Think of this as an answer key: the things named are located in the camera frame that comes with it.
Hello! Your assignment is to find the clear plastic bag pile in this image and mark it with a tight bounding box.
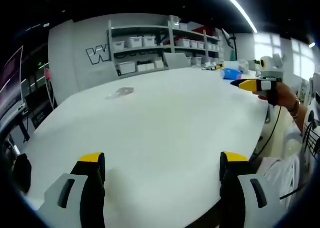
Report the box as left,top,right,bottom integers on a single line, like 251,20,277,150
237,59,251,73

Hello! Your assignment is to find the row of white storage bins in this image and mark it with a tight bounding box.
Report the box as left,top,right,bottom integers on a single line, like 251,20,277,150
112,22,225,75

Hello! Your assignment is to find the white printed shirt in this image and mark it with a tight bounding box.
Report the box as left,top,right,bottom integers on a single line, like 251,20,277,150
259,75,320,209

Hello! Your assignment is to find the ceiling light strip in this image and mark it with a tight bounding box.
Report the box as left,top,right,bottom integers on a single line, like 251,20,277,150
216,0,259,34

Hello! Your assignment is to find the person's right hand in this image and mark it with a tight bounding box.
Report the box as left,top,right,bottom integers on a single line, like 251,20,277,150
251,82,298,111

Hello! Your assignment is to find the clear resealable bag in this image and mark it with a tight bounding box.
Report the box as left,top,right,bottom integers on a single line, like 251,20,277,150
104,86,135,100

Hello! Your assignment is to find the computer monitor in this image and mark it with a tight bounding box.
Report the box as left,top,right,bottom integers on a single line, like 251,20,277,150
0,45,26,129

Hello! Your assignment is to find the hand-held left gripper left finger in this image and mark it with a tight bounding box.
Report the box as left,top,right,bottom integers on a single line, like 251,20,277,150
36,152,107,228

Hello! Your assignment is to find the grey storage shelf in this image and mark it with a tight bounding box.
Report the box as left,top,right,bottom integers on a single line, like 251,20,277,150
107,14,226,77

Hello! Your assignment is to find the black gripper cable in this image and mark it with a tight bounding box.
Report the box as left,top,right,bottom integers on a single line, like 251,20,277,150
248,105,305,201

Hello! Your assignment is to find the black chair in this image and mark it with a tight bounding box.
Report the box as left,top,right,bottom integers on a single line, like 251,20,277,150
12,152,33,195

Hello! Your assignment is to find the yellow black tool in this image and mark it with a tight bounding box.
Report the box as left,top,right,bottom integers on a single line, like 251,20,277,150
201,64,225,72

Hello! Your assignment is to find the blue plastic bag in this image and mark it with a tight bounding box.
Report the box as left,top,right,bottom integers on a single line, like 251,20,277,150
220,67,243,82

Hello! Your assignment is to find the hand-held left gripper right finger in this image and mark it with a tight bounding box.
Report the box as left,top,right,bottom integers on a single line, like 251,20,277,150
219,151,283,228

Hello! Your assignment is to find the gold bracelet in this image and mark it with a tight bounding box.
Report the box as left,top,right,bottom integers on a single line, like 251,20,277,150
289,95,302,119

